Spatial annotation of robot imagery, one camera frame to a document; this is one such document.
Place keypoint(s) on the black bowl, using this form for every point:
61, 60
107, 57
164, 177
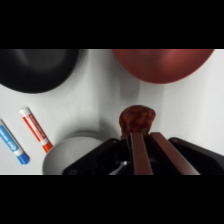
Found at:
35, 70

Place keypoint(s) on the blue marker pen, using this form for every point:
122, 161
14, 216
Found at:
11, 143

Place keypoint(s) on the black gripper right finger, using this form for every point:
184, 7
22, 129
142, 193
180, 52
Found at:
173, 156

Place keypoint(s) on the red marker pen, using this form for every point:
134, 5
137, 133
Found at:
36, 129

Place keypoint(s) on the red bowl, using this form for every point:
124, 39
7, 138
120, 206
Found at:
163, 65

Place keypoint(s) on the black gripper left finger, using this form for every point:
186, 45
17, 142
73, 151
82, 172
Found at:
141, 156

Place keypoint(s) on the grey bowl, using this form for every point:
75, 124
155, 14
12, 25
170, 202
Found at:
71, 151

